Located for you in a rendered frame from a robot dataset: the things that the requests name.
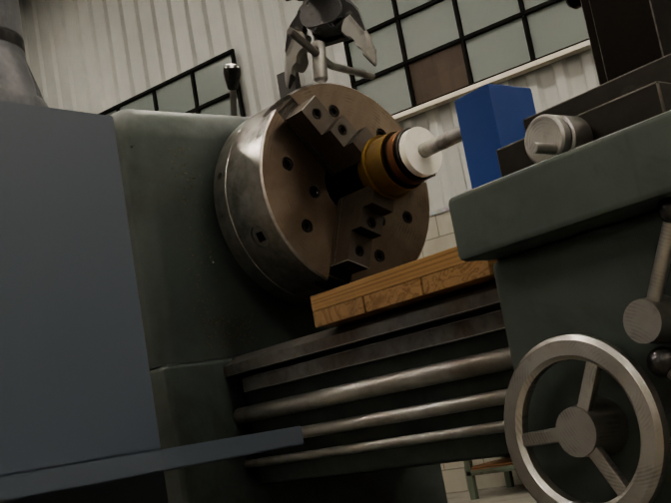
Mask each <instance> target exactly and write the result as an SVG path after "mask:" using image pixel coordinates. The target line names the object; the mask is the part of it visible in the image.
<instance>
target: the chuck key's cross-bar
mask: <svg viewBox="0 0 671 503"><path fill-rule="evenodd" d="M287 34H288V35H289V36H290V37H291V38H293V39H294V40H295V41H296V42H297V43H299V44H300V45H301V46H302V47H303V48H305V49H306V50H307V51H308V52H309V53H311V54H312V55H313V56H314V57H316V56H318V55H319V54H320V51H319V50H318V49H317V48H316V47H315V46H313V45H312V44H311V43H310V42H309V41H308V40H306V39H305V38H304V37H303V36H302V35H301V34H299V33H298V32H297V31H296V30H295V29H294V28H292V27H290V28H289V29H288V30H287ZM327 67H328V68H329V69H331V70H334V71H338V72H342V73H346V74H350V75H354V76H358V77H362V78H366V79H370V80H373V79H374V78H375V74H374V73H371V72H367V71H364V70H360V69H356V68H353V67H349V66H345V65H341V64H338V63H334V62H332V61H331V60H330V59H329V58H328V57H327Z"/></svg>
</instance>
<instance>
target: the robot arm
mask: <svg viewBox="0 0 671 503"><path fill-rule="evenodd" d="M297 1H303V4H302V6H301V7H300V8H299V10H298V13H297V16H296V17H295V19H294V20H293V22H292V23H291V25H290V27H292V28H294V29H295V30H296V31H297V32H298V33H299V34H301V35H302V36H303V37H304V38H305V39H306V40H308V41H309V42H311V41H312V38H311V36H309V35H307V32H308V29H309V30H310V31H312V35H313V36H314V41H316V40H321V41H323V42H325V46H326V47H327V46H330V45H334V44H337V43H341V42H344V41H348V40H354V42H355V44H356V45H357V46H358V47H359V48H360V49H361V50H362V52H363V55H364V56H365V57H366V58H367V59H368V60H369V61H370V62H371V63H372V64H373V65H374V66H376V49H375V48H374V46H373V44H372V41H371V38H370V36H369V34H368V32H367V31H366V30H365V27H364V24H363V20H362V16H361V14H360V12H359V11H358V7H357V6H356V5H355V4H353V3H352V2H351V1H350V0H297ZM290 27H289V28H290ZM307 28H308V29H307ZM285 52H286V56H285V80H286V86H287V88H288V89H291V87H292V85H293V82H294V80H295V78H296V72H300V73H303V72H304V71H305V70H306V69H307V67H308V65H309V59H308V51H307V50H306V49H305V48H303V47H302V46H301V45H300V44H299V43H297V42H296V41H295V40H294V39H293V38H291V37H290V36H289V35H288V34H287V41H286V49H285ZM0 101H3V102H10V103H18V104H25V105H33V106H40V107H47V108H49V107H48V105H47V103H46V102H45V101H44V99H43V97H42V94H41V92H40V90H39V87H38V85H37V83H36V81H35V79H34V77H33V75H32V72H31V70H30V68H29V66H28V64H27V61H26V54H25V46H24V38H23V31H22V23H21V15H20V8H19V0H0Z"/></svg>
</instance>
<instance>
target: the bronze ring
mask: <svg viewBox="0 0 671 503"><path fill-rule="evenodd" d="M409 129H411V128H407V129H403V130H400V131H393V132H390V133H388V134H386V135H378V136H375V137H373V138H371V139H369V140H368V141H367V142H366V143H365V145H364V146H363V149H362V152H361V162H359V163H358V164H357V172H358V176H359V179H360V181H361V182H362V184H363V185H364V186H365V187H367V186H371V188H372V189H373V190H374V191H375V192H376V193H377V194H379V195H380V196H382V197H383V198H386V199H389V200H398V199H400V198H403V197H404V196H406V195H407V194H408V193H409V191H411V190H413V189H415V188H417V187H419V186H420V185H421V183H422V182H424V181H426V180H427V179H429V178H430V177H431V176H432V175H431V176H428V177H425V178H421V177H418V176H416V175H414V174H413V173H411V172H410V171H409V170H408V169H407V167H406V166H405V165H404V163H403V161H402V159H401V156H400V153H399V140H400V138H401V136H402V134H403V133H404V132H405V131H407V130H409Z"/></svg>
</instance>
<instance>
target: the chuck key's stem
mask: <svg viewBox="0 0 671 503"><path fill-rule="evenodd" d="M311 44H312V45H313V46H315V47H316V48H317V49H318V50H319V51H320V54H319V55H318V56H316V57H314V56H313V55H312V61H313V71H314V81H315V82H316V83H325V82H326V81H327V80H328V79H329V78H328V67H327V57H326V46H325V42H323V41H321V40H316V41H313V42H311Z"/></svg>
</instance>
